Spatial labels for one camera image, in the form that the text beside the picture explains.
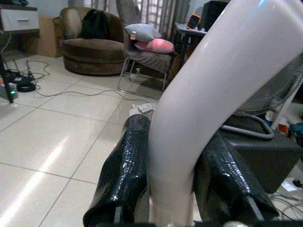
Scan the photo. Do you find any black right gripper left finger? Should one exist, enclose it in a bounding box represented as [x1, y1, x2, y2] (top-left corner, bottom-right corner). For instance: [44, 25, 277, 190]
[82, 114, 152, 227]

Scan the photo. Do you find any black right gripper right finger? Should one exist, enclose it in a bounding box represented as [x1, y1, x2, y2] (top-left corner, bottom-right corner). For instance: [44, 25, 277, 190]
[193, 130, 280, 225]

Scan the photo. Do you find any white plastic broom handle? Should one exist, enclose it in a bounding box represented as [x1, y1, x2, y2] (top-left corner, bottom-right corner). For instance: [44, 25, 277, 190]
[147, 0, 303, 227]

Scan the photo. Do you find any dark grey storage box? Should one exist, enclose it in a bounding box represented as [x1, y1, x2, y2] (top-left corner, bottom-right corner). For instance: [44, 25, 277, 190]
[220, 114, 303, 194]

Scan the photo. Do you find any crumpled white paper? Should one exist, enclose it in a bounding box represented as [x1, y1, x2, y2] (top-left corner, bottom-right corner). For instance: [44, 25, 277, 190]
[129, 102, 158, 118]

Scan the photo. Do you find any white standing fan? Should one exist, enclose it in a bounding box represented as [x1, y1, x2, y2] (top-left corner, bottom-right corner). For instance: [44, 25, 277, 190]
[234, 53, 303, 131]

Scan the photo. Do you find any brown round armchair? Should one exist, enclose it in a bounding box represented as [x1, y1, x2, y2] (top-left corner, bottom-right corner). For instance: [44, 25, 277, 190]
[59, 7, 126, 76]

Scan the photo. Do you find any pink pillow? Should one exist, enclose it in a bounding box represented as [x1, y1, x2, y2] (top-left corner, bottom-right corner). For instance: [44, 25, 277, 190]
[134, 38, 175, 54]

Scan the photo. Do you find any grey device with green light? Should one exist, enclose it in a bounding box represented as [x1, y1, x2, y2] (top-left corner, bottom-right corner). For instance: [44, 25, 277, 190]
[0, 82, 19, 100]

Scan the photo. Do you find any grey pillow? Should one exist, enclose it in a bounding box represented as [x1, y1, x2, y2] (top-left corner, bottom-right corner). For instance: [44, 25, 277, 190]
[124, 23, 162, 43]

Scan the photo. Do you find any dark grey table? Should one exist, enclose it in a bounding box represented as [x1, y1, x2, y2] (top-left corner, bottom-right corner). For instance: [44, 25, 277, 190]
[174, 22, 209, 71]

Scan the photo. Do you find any black tripod leg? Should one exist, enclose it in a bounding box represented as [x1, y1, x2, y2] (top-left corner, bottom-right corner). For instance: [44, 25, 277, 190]
[0, 53, 15, 104]

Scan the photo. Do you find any black cloth on armchair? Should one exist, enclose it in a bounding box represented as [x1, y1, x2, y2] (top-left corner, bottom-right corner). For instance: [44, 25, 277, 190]
[79, 9, 111, 40]

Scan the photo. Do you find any brown cardboard box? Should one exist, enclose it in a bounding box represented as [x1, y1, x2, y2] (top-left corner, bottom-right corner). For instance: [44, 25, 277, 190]
[36, 14, 63, 59]

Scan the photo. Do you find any orange-framed device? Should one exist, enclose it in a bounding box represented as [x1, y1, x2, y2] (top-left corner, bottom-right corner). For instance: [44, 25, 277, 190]
[187, 13, 202, 29]

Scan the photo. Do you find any grey curtain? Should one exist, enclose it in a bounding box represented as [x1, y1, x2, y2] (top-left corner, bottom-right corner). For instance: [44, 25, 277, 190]
[116, 0, 191, 40]

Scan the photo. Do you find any black speaker box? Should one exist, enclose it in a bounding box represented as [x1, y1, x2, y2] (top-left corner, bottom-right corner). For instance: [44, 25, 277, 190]
[202, 0, 230, 31]

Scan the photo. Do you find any white drawer cabinet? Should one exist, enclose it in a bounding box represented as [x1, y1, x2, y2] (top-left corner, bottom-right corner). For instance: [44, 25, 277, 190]
[0, 4, 40, 33]

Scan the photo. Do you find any grey floor cable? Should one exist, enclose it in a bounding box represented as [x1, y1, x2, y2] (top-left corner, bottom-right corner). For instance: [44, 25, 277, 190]
[26, 60, 157, 104]

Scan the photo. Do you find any grey metal-frame chair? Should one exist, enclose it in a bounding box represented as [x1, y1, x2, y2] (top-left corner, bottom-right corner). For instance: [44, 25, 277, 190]
[117, 22, 177, 100]

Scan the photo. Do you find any black coiled cable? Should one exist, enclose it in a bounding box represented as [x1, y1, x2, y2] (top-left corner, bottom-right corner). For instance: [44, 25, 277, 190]
[16, 81, 36, 93]

